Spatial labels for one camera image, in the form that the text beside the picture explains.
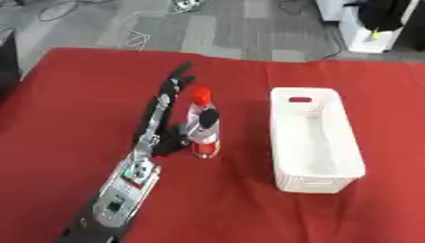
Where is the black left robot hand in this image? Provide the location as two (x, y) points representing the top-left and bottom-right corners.
(131, 61), (221, 158)

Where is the clear bottle with red cap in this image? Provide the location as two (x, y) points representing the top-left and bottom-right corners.
(184, 85), (223, 159)

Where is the white plastic basket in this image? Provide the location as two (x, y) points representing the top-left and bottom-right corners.
(268, 86), (367, 195)

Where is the white cabinet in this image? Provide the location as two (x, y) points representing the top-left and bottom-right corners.
(315, 0), (425, 54)

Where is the black bag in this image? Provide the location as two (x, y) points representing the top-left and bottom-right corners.
(357, 0), (414, 32)

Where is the white cable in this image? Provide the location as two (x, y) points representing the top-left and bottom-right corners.
(124, 29), (153, 51)

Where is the black cable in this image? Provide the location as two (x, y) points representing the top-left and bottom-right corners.
(319, 25), (347, 62)

